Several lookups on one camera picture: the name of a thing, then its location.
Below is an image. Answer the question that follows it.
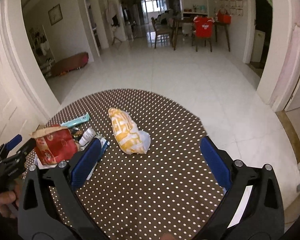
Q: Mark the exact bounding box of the person's left hand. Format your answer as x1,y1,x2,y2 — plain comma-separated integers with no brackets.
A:
0,182,20,218

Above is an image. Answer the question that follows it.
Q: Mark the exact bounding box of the teal wrapper strip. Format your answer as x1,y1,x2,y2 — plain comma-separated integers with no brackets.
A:
61,112,90,128

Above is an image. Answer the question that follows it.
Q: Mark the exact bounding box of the chair with red jersey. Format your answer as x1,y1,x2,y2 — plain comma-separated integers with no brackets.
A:
192,16,214,52

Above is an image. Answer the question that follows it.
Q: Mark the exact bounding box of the wooden dining table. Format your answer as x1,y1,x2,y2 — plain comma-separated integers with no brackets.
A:
172,16,231,52

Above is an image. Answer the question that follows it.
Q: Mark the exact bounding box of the blue white paper bag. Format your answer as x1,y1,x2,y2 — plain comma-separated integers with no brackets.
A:
86,134,111,181

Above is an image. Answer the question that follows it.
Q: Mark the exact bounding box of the white panel door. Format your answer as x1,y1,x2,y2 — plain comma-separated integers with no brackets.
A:
0,12,48,153

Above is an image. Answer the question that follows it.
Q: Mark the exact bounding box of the white sideboard shelf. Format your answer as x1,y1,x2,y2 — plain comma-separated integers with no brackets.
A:
182,5,208,18

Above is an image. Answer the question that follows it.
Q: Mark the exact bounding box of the brown upholstered bench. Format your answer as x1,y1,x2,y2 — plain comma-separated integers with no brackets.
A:
51,52,89,77

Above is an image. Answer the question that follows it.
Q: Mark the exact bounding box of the small white crumpled packet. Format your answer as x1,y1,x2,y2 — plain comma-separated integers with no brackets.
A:
79,127,96,146

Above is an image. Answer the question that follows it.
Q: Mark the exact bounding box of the framed picture left wall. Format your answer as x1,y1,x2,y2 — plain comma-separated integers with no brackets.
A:
48,4,63,25

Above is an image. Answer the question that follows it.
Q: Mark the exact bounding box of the pink lace door curtain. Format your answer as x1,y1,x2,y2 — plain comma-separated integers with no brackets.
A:
270,17,300,112

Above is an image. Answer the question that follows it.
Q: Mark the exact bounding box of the red brown paper bag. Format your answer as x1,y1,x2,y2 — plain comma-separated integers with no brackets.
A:
31,126,78,165

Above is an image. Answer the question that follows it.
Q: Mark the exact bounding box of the wooden dining chair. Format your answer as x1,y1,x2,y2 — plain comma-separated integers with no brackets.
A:
151,17,172,49

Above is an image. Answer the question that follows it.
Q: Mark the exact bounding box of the yellow white wrapper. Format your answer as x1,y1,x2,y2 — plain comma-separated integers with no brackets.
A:
108,108,151,155

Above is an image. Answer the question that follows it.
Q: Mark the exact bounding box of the person's right hand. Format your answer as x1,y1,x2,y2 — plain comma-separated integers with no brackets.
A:
160,233,175,240

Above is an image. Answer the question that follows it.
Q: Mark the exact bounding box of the coat stand with clothes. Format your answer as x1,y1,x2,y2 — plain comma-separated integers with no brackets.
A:
106,0,122,46

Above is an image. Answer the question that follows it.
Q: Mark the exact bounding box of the red gift bag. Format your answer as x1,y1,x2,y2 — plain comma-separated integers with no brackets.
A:
217,8,231,24

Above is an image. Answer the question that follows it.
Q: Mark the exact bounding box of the brown polka dot tablecloth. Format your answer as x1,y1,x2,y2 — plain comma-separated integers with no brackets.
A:
47,89,223,239

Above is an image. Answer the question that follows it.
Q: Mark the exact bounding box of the white shoe rack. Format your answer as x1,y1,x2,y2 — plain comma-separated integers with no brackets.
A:
27,25,56,79

